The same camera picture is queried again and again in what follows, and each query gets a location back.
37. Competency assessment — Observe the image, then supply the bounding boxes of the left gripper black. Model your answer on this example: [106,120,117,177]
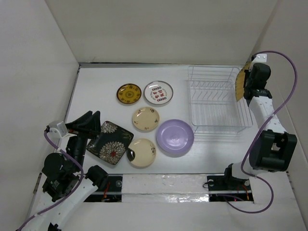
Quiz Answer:
[66,109,101,170]

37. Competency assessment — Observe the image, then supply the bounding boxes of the yellow woven square plate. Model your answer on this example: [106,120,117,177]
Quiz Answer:
[235,61,251,102]

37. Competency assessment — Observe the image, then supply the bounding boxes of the white plate red characters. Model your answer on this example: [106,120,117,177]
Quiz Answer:
[143,81,174,105]

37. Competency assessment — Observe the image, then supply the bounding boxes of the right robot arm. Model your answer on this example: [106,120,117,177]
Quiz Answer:
[222,63,297,189]

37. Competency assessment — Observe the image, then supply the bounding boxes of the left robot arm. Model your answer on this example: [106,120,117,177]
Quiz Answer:
[19,111,108,231]

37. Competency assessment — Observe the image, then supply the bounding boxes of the black floral square plate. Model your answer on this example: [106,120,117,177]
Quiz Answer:
[86,121,134,166]

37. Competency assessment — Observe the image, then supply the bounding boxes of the brown yellow round plate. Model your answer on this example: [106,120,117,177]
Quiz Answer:
[116,83,142,104]

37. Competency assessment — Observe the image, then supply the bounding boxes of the cream plate upper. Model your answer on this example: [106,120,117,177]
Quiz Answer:
[132,107,160,131]

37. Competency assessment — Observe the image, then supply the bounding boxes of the cream plate black spot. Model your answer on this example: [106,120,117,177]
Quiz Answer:
[127,139,156,168]

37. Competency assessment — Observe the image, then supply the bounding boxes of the purple round plate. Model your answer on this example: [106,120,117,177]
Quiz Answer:
[156,119,194,158]

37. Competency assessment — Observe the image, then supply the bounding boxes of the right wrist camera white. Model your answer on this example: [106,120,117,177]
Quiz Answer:
[251,53,267,64]

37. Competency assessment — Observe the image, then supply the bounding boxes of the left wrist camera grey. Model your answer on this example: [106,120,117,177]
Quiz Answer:
[48,121,68,139]

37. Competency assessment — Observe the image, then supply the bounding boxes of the white wire dish rack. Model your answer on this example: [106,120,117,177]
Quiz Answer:
[187,65,253,137]

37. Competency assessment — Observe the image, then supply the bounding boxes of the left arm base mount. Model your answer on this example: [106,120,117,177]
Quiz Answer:
[84,174,123,203]

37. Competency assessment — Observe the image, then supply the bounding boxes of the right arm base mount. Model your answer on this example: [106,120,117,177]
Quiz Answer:
[203,175,254,202]

